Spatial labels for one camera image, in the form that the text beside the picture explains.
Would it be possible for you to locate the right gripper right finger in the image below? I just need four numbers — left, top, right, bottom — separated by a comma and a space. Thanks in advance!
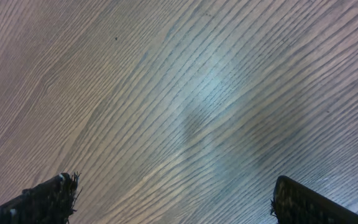
270, 175, 358, 224

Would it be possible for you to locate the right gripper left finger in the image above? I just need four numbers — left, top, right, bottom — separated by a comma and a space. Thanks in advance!
0, 172, 80, 224

